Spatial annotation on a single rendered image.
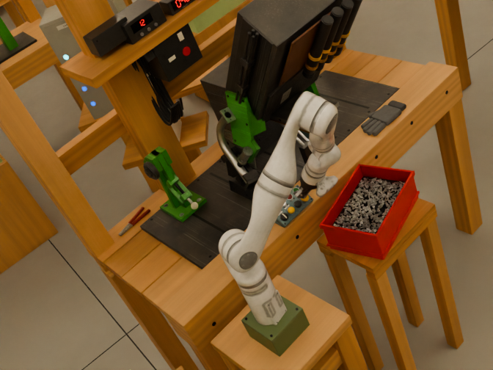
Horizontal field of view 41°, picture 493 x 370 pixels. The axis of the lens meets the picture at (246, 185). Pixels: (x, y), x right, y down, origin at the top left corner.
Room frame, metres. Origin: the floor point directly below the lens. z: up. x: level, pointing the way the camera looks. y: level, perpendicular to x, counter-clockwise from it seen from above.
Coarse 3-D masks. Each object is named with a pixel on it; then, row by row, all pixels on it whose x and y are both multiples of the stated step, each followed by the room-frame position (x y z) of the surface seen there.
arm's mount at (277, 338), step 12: (288, 300) 1.38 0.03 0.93; (288, 312) 1.34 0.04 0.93; (300, 312) 1.32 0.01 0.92; (252, 324) 1.35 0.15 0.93; (288, 324) 1.30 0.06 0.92; (300, 324) 1.31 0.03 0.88; (252, 336) 1.37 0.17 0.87; (264, 336) 1.29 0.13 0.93; (276, 336) 1.27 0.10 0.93; (288, 336) 1.29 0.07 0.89; (276, 348) 1.26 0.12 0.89
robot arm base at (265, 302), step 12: (240, 288) 1.35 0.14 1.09; (252, 288) 1.32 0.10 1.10; (264, 288) 1.32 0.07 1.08; (252, 300) 1.32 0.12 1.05; (264, 300) 1.32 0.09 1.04; (276, 300) 1.33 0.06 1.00; (252, 312) 1.35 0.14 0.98; (264, 312) 1.32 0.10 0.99; (276, 312) 1.32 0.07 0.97; (264, 324) 1.33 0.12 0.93; (276, 324) 1.31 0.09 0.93
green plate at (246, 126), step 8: (232, 96) 2.06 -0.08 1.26; (232, 104) 2.07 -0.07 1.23; (240, 104) 2.02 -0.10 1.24; (248, 104) 2.00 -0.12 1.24; (232, 112) 2.07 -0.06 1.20; (240, 112) 2.03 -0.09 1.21; (248, 112) 1.99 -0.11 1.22; (240, 120) 2.03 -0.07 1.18; (248, 120) 1.99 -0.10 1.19; (256, 120) 2.02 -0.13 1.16; (264, 120) 2.03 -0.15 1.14; (232, 128) 2.08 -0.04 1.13; (240, 128) 2.03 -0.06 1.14; (248, 128) 1.99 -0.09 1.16; (256, 128) 2.01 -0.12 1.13; (264, 128) 2.02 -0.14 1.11; (240, 136) 2.04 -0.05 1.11; (248, 136) 1.99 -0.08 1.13; (240, 144) 2.04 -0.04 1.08; (248, 144) 2.00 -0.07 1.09
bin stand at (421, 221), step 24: (408, 216) 1.62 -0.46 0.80; (432, 216) 1.61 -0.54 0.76; (408, 240) 1.55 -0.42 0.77; (432, 240) 1.61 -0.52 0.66; (336, 264) 1.66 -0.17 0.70; (360, 264) 1.52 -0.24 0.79; (384, 264) 1.50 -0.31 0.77; (408, 264) 1.80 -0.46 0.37; (432, 264) 1.62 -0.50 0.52; (384, 288) 1.49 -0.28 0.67; (408, 288) 1.79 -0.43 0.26; (360, 312) 1.67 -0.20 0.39; (384, 312) 1.49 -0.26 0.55; (408, 312) 1.81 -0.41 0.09; (456, 312) 1.63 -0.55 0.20; (360, 336) 1.67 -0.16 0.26; (456, 336) 1.61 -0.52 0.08; (408, 360) 1.49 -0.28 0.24
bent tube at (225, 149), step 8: (224, 112) 2.07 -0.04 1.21; (224, 120) 2.06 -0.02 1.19; (232, 120) 2.04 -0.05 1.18; (216, 128) 2.10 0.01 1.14; (216, 136) 2.11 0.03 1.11; (224, 144) 2.09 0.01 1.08; (224, 152) 2.07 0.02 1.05; (232, 152) 2.06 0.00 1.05; (232, 160) 2.04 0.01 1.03; (240, 168) 2.00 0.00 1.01
